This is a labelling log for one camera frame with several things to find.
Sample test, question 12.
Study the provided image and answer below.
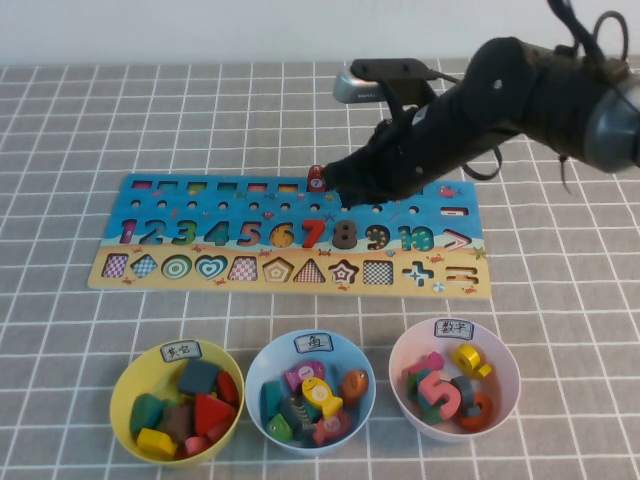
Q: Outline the green wooden fish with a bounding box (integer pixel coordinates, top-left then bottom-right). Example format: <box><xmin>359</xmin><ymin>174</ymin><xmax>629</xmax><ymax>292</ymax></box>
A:
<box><xmin>264</xmin><ymin>413</ymin><xmax>293</xmax><ymax>443</ymax></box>

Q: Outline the slate blue square block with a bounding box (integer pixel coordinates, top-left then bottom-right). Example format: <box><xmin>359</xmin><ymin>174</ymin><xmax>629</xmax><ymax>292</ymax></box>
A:
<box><xmin>176</xmin><ymin>358</ymin><xmax>221</xmax><ymax>398</ymax></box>

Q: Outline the yellow plastic bowl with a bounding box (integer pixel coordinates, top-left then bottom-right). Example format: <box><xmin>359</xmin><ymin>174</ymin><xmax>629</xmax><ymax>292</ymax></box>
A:
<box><xmin>109</xmin><ymin>338</ymin><xmax>246</xmax><ymax>467</ymax></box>

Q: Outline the pink plastic bowl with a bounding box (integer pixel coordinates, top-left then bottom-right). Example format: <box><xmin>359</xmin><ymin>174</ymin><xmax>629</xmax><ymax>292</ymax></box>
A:
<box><xmin>388</xmin><ymin>317</ymin><xmax>522</xmax><ymax>444</ymax></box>

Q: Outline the pink red wooden fish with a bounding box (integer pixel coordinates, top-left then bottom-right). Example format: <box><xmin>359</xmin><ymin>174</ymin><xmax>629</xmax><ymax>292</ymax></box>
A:
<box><xmin>310</xmin><ymin>409</ymin><xmax>352</xmax><ymax>448</ymax></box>

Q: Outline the light blue plastic bowl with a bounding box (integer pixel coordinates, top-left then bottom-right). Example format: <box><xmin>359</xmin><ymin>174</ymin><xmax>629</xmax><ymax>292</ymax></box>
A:
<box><xmin>244</xmin><ymin>328</ymin><xmax>377</xmax><ymax>455</ymax></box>

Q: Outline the black looped cable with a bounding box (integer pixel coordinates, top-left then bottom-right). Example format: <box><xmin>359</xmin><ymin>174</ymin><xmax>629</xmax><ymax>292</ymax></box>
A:
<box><xmin>460</xmin><ymin>145</ymin><xmax>504</xmax><ymax>182</ymax></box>

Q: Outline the green wooden shape block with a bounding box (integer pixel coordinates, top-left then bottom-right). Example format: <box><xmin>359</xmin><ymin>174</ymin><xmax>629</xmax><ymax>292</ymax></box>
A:
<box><xmin>129</xmin><ymin>392</ymin><xmax>166</xmax><ymax>435</ymax></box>

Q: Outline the yellow wooden shape block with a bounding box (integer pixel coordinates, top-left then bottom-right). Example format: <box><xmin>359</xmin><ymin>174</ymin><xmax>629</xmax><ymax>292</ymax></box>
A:
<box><xmin>135</xmin><ymin>427</ymin><xmax>178</xmax><ymax>457</ymax></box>

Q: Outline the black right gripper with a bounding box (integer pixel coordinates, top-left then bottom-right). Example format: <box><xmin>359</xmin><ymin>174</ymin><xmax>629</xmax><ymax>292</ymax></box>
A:
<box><xmin>323</xmin><ymin>92</ymin><xmax>481</xmax><ymax>207</ymax></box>

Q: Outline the magenta wooden number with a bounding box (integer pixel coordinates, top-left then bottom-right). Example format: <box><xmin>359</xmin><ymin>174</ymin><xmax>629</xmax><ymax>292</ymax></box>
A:
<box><xmin>407</xmin><ymin>351</ymin><xmax>446</xmax><ymax>379</ymax></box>

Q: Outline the magenta wooden fish one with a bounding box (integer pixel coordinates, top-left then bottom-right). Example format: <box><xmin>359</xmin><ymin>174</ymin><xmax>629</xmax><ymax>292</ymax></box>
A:
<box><xmin>283</xmin><ymin>361</ymin><xmax>327</xmax><ymax>394</ymax></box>

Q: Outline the pink wooden number five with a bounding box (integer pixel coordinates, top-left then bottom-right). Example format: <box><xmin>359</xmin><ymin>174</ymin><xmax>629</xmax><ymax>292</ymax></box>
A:
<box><xmin>417</xmin><ymin>369</ymin><xmax>462</xmax><ymax>419</ymax></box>

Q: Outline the brown wooden shape block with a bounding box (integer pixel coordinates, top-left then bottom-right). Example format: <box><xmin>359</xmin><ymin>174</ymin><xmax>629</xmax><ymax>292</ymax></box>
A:
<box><xmin>160</xmin><ymin>403</ymin><xmax>196</xmax><ymax>445</ymax></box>

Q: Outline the yellow wooden number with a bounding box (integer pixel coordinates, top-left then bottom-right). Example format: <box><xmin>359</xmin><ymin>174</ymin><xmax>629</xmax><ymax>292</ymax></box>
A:
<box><xmin>451</xmin><ymin>342</ymin><xmax>493</xmax><ymax>381</ymax></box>

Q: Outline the dark teal wooden fish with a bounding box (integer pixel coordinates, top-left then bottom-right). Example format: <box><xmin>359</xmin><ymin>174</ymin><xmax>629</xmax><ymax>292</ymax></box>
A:
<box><xmin>279</xmin><ymin>395</ymin><xmax>321</xmax><ymax>441</ymax></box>

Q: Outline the red wooden triangle block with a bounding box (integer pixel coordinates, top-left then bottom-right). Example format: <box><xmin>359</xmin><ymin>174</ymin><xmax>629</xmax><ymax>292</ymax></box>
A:
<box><xmin>193</xmin><ymin>392</ymin><xmax>237</xmax><ymax>437</ymax></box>

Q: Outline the black thin cable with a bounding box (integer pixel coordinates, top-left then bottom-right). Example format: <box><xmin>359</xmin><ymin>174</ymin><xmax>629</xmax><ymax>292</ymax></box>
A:
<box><xmin>553</xmin><ymin>153</ymin><xmax>576</xmax><ymax>197</ymax></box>

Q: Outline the white handwritten paper label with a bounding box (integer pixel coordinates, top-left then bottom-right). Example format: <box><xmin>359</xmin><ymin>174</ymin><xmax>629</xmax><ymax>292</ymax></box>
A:
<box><xmin>293</xmin><ymin>332</ymin><xmax>335</xmax><ymax>355</ymax></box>
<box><xmin>159</xmin><ymin>340</ymin><xmax>203</xmax><ymax>362</ymax></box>
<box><xmin>433</xmin><ymin>318</ymin><xmax>475</xmax><ymax>340</ymax></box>

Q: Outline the pink wooden shape block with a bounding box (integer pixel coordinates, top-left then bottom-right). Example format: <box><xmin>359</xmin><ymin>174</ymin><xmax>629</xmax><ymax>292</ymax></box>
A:
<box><xmin>183</xmin><ymin>435</ymin><xmax>211</xmax><ymax>457</ymax></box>

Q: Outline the grey wooden number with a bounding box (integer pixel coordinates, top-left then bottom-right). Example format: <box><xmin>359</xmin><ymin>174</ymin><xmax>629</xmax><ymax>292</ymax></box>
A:
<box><xmin>449</xmin><ymin>375</ymin><xmax>482</xmax><ymax>419</ymax></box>

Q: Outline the green wooden number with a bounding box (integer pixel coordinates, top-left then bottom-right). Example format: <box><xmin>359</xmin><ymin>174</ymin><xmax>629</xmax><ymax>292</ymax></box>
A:
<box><xmin>404</xmin><ymin>372</ymin><xmax>426</xmax><ymax>404</ymax></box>

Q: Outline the orange wooden fish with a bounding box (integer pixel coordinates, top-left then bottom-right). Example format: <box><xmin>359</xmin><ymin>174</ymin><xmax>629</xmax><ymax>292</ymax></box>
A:
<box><xmin>338</xmin><ymin>369</ymin><xmax>370</xmax><ymax>407</ymax></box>

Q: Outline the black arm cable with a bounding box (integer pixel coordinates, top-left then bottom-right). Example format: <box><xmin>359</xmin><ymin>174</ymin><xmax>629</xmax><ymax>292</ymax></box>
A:
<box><xmin>547</xmin><ymin>0</ymin><xmax>632</xmax><ymax>76</ymax></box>

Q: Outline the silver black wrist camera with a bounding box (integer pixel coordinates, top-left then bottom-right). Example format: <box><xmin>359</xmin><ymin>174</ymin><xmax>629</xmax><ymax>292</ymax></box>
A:
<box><xmin>333</xmin><ymin>58</ymin><xmax>437</xmax><ymax>104</ymax></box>

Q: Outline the red wooden number seven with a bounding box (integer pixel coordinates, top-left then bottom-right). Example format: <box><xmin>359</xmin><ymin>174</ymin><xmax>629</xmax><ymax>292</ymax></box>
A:
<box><xmin>301</xmin><ymin>219</ymin><xmax>327</xmax><ymax>250</ymax></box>

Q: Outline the red wooden shape block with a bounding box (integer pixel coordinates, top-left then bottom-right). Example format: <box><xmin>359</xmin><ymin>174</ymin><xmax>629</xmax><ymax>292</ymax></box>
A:
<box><xmin>215</xmin><ymin>370</ymin><xmax>241</xmax><ymax>407</ymax></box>

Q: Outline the yellow wooden fish six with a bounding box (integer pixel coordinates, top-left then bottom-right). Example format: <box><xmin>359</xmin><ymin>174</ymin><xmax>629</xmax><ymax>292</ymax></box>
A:
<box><xmin>300</xmin><ymin>376</ymin><xmax>345</xmax><ymax>420</ymax></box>

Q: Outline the orange wooden number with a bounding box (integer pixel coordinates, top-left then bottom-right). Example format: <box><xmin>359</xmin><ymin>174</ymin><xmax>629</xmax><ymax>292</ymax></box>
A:
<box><xmin>455</xmin><ymin>391</ymin><xmax>494</xmax><ymax>433</ymax></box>

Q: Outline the blue wooden puzzle board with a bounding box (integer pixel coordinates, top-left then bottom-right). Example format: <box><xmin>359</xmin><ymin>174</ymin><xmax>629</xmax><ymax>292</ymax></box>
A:
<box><xmin>87</xmin><ymin>172</ymin><xmax>492</xmax><ymax>301</ymax></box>

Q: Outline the brown wooden number eight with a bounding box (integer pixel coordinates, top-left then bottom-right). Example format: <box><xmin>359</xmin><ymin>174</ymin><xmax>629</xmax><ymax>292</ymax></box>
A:
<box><xmin>332</xmin><ymin>221</ymin><xmax>357</xmax><ymax>250</ymax></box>

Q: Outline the grey grid tablecloth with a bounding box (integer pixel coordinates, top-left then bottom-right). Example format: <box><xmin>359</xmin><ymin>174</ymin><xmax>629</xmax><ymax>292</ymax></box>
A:
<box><xmin>0</xmin><ymin>55</ymin><xmax>640</xmax><ymax>480</ymax></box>

